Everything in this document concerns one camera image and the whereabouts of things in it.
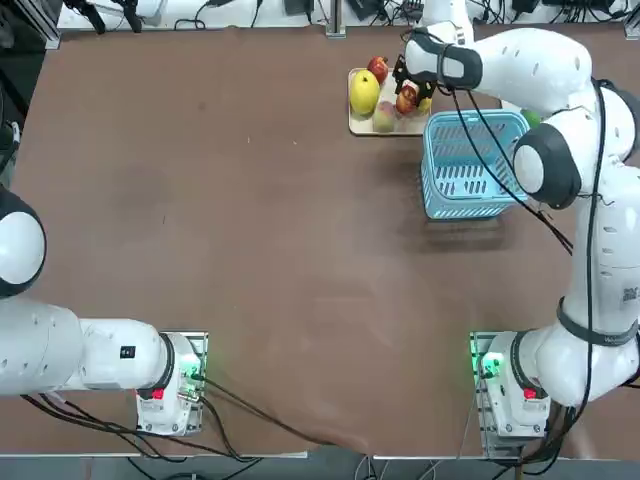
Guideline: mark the red apple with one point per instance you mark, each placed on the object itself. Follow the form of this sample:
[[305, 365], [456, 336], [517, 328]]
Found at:
[[406, 102]]

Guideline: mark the green apple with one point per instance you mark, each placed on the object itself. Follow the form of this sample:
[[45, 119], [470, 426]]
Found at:
[[532, 119]]

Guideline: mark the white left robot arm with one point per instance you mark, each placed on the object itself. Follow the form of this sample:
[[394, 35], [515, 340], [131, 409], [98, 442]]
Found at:
[[100, 350]]

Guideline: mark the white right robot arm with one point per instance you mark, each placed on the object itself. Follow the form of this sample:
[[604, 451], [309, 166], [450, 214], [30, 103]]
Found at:
[[540, 60]]

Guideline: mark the yellow lemon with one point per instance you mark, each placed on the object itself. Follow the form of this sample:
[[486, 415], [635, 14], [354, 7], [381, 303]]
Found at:
[[425, 106]]

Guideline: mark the beige plastic tray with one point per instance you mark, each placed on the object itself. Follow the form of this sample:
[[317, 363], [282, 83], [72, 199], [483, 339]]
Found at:
[[405, 125], [507, 104]]

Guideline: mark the light blue plastic basket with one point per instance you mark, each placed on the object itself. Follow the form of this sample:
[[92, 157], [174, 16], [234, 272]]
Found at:
[[455, 209]]

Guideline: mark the red pomegranate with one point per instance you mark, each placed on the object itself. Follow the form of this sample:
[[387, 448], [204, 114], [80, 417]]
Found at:
[[379, 67]]

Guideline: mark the large yellow-green fruit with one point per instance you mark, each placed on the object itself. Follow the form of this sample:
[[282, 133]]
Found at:
[[364, 92]]

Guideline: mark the pink peach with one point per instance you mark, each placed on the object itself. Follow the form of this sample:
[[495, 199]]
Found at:
[[384, 119]]

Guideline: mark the black orange electronic device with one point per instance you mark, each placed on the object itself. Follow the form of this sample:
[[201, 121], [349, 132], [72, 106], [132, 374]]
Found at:
[[414, 7]]

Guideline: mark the black ribbed power adapter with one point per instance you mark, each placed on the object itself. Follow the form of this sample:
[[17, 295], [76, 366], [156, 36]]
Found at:
[[367, 7]]

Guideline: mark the dark grey box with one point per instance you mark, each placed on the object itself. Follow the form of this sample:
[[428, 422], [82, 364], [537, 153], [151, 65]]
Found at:
[[575, 2]]

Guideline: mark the white box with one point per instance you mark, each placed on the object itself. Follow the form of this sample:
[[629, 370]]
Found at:
[[150, 7]]

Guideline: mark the black tripod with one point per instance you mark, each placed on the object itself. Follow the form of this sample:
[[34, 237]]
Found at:
[[96, 22]]

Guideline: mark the aluminium frame post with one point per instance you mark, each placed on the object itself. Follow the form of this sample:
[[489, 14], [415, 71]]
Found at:
[[336, 20]]

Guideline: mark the aluminium corner post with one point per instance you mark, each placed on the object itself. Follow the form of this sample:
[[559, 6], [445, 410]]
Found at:
[[52, 40], [632, 27]]

